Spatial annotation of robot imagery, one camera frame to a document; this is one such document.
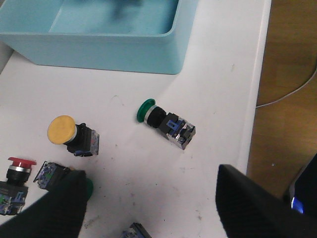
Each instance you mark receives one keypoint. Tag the yellow button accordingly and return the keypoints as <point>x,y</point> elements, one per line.
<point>79,139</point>

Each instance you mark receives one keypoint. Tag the yellow button lying sideways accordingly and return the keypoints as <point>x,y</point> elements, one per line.
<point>136,230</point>

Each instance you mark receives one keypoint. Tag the dark device with blue light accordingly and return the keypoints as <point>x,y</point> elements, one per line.
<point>302,192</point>

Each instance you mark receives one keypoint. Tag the green button lying front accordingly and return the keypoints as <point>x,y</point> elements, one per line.
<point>176,129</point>

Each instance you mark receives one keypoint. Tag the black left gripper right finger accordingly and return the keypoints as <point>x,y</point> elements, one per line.
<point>246,210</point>

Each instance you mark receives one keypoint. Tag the light blue plastic box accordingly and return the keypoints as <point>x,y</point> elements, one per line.
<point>126,35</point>

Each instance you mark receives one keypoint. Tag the green button near centre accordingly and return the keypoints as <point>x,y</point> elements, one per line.
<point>53,177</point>

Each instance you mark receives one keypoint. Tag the red button lying sideways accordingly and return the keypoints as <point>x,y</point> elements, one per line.
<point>13,192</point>

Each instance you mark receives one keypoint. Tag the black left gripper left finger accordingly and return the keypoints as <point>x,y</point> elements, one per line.
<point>58,214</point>

